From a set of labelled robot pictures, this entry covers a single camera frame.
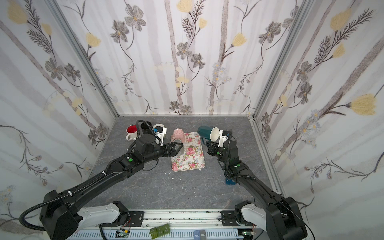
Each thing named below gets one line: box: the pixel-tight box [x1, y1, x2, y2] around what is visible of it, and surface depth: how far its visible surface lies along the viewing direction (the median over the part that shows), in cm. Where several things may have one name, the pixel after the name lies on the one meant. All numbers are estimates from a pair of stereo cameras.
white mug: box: [125, 124, 138, 141], surface depth 104 cm
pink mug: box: [170, 128, 185, 144], surface depth 98 cm
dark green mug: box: [197, 125, 220, 142], surface depth 80 cm
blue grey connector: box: [193, 229, 207, 240], surface depth 70 cm
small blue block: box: [225, 178, 237, 185], surface depth 87 cm
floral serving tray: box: [171, 132, 206, 172], surface depth 97 cm
